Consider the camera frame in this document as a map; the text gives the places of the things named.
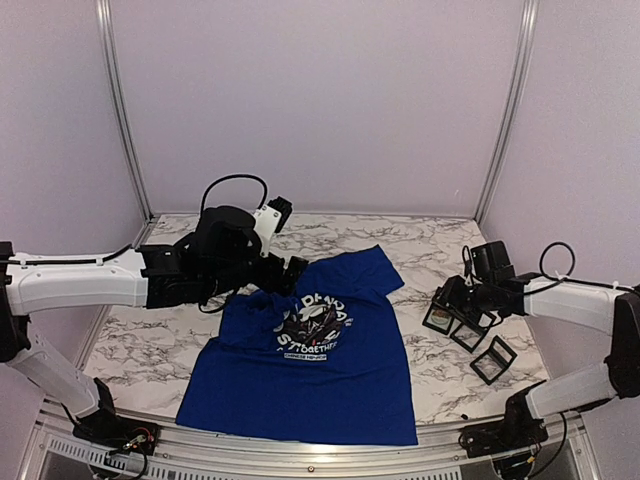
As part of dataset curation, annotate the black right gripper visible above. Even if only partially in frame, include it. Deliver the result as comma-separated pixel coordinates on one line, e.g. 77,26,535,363
431,275,494,325

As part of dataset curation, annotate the green round brooch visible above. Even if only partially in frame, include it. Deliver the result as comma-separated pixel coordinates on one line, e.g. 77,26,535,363
430,309,451,327

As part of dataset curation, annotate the blue panda print t-shirt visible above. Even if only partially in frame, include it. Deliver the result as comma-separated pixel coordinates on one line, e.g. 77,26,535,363
176,246,417,446

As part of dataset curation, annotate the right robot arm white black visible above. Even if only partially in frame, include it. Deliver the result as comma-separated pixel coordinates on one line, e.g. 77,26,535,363
431,241,639,448

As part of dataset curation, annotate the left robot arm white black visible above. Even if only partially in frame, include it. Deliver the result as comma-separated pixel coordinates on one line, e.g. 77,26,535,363
1,198,308,445

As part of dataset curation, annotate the black display box middle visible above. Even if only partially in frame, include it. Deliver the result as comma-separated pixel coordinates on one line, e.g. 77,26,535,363
449,322,490,353

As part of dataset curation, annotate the black display box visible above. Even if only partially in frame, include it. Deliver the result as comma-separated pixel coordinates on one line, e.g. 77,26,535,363
422,302,461,336
449,322,490,353
470,336,517,386

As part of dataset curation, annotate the black display box left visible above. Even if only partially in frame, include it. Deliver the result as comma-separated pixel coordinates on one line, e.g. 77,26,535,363
422,302,461,336

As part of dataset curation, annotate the black display box right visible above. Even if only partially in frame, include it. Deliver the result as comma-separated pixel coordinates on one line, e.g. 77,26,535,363
470,336,517,386

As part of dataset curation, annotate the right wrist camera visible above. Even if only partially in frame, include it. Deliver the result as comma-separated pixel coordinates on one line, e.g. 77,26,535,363
461,245,476,286

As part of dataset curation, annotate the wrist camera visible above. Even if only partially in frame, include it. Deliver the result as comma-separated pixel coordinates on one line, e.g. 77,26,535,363
253,196,293,258
461,245,476,286

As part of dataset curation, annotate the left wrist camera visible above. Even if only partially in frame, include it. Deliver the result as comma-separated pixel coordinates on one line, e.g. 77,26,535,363
253,196,293,258

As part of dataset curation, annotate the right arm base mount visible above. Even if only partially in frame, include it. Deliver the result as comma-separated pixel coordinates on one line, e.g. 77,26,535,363
458,417,549,458

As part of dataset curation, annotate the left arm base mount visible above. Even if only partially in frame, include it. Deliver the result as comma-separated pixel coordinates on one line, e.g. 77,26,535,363
64,405,160,455

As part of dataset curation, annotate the right aluminium corner post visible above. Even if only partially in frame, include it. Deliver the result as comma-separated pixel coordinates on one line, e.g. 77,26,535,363
474,0,540,227

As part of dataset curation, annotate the aluminium corner post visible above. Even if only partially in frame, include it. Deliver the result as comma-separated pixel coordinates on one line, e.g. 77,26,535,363
474,0,540,227
96,0,154,223

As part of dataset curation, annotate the left aluminium corner post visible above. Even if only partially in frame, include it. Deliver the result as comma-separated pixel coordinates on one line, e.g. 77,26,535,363
96,0,154,223

